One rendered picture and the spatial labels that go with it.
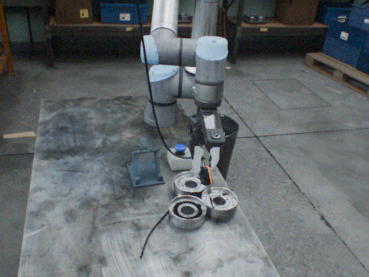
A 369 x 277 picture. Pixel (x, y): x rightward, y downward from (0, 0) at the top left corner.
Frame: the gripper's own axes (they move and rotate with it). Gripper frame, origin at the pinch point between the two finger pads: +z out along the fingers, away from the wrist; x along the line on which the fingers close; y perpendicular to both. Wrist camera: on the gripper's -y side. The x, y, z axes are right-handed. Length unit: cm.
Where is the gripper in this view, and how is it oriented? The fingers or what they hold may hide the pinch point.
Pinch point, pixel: (204, 171)
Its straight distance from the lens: 104.6
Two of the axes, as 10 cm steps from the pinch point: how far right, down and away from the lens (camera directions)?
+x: -9.7, 0.5, -2.5
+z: -0.5, 9.2, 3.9
